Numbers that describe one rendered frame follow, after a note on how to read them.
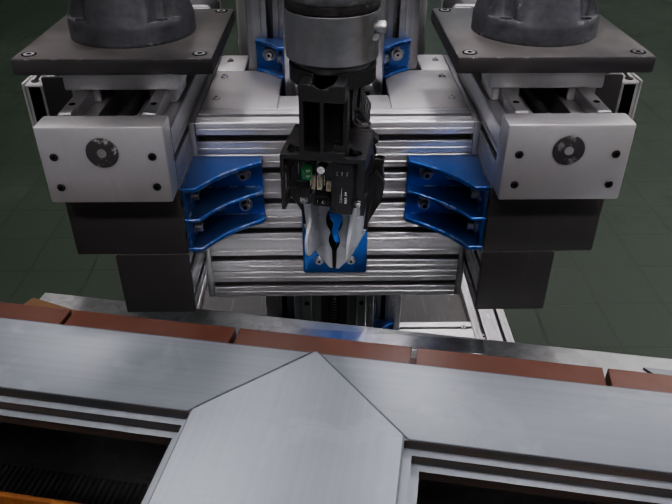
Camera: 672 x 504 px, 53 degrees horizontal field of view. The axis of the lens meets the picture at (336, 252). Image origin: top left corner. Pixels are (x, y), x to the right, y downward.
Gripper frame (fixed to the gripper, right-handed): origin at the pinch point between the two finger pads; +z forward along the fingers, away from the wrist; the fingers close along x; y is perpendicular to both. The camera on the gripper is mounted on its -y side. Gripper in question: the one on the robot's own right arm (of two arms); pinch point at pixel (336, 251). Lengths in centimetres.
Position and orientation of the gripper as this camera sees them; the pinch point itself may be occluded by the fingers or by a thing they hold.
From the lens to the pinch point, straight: 68.1
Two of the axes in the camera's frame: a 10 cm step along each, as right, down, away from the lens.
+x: 9.9, 0.9, -1.3
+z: 0.0, 8.4, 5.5
